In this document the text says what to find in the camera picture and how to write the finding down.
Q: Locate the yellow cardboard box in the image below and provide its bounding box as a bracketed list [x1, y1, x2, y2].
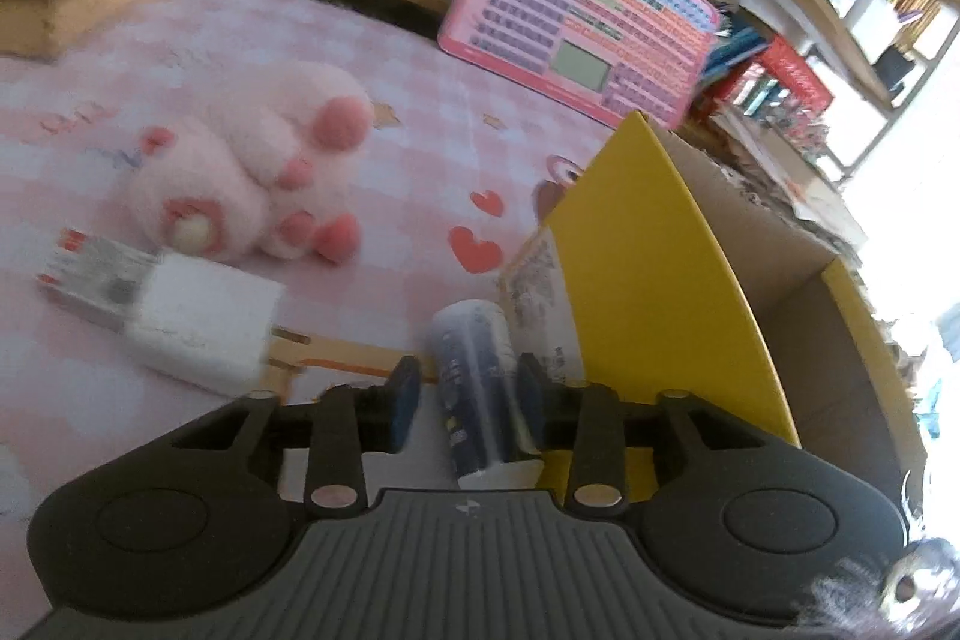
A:
[500, 115, 928, 502]

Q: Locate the pink toy keyboard tablet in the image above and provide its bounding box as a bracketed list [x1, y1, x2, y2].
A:
[438, 0, 719, 128]

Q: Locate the pink plush paw toy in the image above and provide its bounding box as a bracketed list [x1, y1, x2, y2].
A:
[127, 62, 374, 265]

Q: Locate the stack of papers and books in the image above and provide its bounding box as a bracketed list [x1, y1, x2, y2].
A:
[709, 106, 866, 255]

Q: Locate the red thick book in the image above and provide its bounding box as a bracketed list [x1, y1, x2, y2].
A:
[731, 34, 833, 115]

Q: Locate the dark blue white tube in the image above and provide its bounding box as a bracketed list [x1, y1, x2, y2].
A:
[428, 299, 544, 491]

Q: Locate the white power adapter with usb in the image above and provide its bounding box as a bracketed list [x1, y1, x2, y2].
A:
[37, 229, 286, 398]

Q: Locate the pink checkered tablecloth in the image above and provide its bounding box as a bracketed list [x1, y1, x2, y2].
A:
[2, 0, 608, 638]

